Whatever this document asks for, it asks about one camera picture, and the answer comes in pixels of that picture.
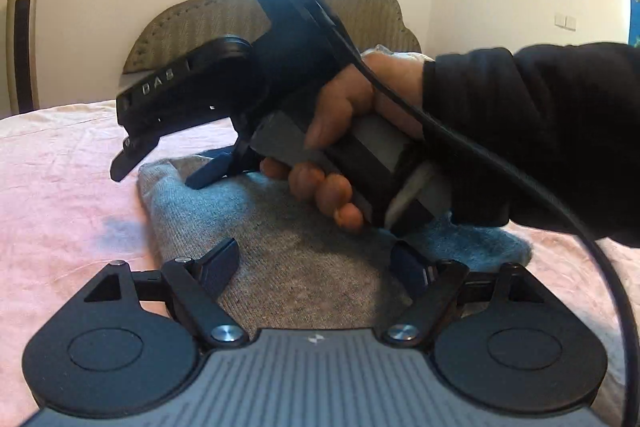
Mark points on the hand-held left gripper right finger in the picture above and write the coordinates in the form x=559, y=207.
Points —
x=407, y=269

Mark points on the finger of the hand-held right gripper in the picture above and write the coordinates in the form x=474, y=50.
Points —
x=210, y=169
x=127, y=162

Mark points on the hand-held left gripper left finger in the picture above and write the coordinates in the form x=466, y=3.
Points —
x=220, y=267

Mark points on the grey knitted sweater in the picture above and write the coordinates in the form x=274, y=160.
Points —
x=300, y=247

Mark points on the person's right hand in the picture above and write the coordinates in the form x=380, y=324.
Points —
x=390, y=82

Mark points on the pink bed sheet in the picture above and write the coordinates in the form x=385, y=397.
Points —
x=65, y=207

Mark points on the padded olive headboard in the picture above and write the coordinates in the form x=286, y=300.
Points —
x=190, y=32

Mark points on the white pillow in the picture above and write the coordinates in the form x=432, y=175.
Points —
x=400, y=55

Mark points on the gold standing air conditioner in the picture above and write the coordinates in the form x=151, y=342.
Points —
x=22, y=37

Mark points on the white double wall switch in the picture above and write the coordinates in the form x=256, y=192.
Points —
x=565, y=22

